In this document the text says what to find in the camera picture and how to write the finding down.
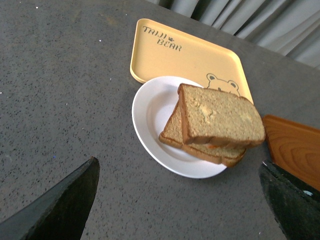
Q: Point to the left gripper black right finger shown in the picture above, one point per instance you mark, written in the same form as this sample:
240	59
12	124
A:
294	203

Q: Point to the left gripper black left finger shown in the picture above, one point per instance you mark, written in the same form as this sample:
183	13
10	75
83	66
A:
59	214

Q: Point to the bread slice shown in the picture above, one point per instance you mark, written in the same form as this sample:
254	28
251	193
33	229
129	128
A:
218	118
172	136

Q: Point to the white round plate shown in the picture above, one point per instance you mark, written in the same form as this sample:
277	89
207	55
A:
152	106

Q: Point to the brown wooden tray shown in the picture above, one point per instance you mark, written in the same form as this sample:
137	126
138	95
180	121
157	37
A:
294	147

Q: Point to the grey curtain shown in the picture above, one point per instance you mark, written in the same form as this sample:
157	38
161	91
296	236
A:
287	27

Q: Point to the yellow bear tray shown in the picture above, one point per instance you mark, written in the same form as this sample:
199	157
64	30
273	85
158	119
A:
160	50

